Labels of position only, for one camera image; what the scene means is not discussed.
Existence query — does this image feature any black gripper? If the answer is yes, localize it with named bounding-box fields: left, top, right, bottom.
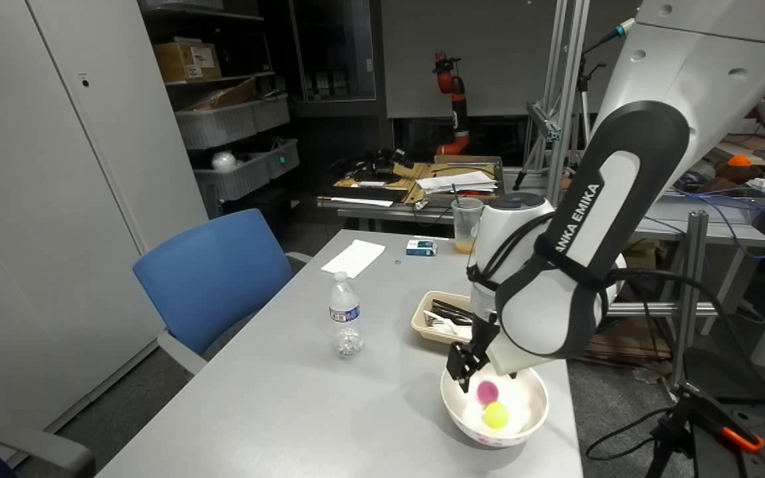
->
left=443, top=313, right=501, bottom=395

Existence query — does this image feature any purple ball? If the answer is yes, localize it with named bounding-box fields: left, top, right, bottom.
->
left=475, top=379, right=501, bottom=408

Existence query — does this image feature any yellow ball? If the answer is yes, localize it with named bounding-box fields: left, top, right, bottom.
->
left=482, top=400, right=512, bottom=434

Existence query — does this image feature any deep white bowl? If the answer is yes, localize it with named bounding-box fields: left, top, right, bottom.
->
left=438, top=358, right=552, bottom=448

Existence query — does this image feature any white plastic cutlery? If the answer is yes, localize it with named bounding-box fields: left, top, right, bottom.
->
left=423, top=313, right=475, bottom=345

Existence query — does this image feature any black plastic fork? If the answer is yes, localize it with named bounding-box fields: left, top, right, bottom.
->
left=427, top=300, right=479, bottom=323

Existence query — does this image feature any beige cutlery tray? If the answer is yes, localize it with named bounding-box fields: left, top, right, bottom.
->
left=410, top=288, right=492, bottom=347

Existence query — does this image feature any small blue card box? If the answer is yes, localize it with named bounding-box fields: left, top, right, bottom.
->
left=405, top=237, right=438, bottom=260

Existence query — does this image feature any clear plastic water bottle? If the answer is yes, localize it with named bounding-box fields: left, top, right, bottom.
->
left=327, top=269, right=366, bottom=358

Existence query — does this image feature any clear plastic cup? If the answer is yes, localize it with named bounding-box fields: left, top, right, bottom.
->
left=448, top=197, right=490, bottom=258

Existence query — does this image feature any white paper sheet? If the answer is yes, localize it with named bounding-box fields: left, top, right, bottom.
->
left=318, top=237, right=387, bottom=278

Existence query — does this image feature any stack of white papers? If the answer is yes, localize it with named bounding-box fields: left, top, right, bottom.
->
left=418, top=167, right=500, bottom=199

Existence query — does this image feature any cluttered background table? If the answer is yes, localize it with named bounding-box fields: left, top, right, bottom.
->
left=314, top=154, right=504, bottom=225

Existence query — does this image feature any black tripod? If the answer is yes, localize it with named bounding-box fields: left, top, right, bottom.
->
left=642, top=382, right=765, bottom=478

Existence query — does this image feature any grey storage bin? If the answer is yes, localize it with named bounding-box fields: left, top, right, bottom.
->
left=176, top=91, right=292, bottom=154
left=193, top=139, right=304, bottom=208

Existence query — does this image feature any brown cardboard box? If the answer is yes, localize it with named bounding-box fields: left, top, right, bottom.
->
left=151, top=34, right=223, bottom=87

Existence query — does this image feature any grey metal cabinet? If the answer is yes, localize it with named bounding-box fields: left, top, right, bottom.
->
left=0, top=0, right=209, bottom=435

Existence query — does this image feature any aluminium frame post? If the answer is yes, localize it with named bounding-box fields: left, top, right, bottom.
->
left=670, top=211, right=711, bottom=395

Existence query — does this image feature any tall aluminium frame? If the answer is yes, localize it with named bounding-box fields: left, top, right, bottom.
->
left=525, top=0, right=594, bottom=208

